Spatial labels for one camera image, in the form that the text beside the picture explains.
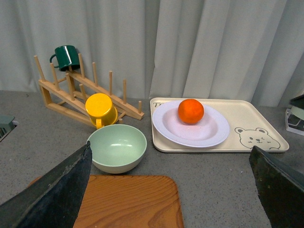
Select light green bowl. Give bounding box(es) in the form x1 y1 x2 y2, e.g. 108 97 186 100
87 124 147 174

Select green object at left edge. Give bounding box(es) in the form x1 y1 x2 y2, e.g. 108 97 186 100
0 115 19 141

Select light green tumbler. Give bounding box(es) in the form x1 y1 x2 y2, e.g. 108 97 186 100
291 106 304 120

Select grey curtain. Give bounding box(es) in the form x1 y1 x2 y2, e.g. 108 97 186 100
0 0 304 107

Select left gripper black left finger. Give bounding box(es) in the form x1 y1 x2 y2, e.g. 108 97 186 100
0 142 92 228

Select yellow mug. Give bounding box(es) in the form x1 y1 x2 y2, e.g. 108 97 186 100
85 93 118 129

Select wooden peg drying rack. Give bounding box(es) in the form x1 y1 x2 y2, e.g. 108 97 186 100
34 53 144 126

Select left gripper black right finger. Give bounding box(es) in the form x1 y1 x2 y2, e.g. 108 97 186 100
249 146 304 228

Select beige bear tray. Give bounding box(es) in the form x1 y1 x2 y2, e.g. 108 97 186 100
150 97 289 152

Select wooden cutting board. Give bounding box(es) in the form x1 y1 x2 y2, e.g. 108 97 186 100
27 175 185 228

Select white ridged plate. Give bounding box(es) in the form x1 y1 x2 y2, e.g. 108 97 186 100
152 100 230 148

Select white wire cup rack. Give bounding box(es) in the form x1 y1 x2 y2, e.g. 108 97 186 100
285 109 304 135

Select orange fruit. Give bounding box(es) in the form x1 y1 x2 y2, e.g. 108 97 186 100
178 99 205 124

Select dark green mug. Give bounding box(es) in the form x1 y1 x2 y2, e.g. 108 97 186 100
49 45 80 72

